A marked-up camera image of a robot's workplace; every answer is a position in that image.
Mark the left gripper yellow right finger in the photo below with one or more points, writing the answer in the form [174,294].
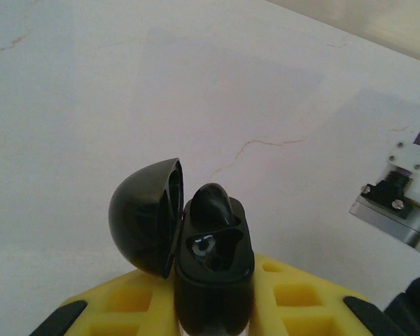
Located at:
[266,315]

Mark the black earbud charging case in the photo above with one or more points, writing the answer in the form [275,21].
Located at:
[143,217]

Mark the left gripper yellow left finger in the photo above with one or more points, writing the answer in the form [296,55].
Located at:
[98,315]

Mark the small black screw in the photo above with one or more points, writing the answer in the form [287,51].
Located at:
[210,203]

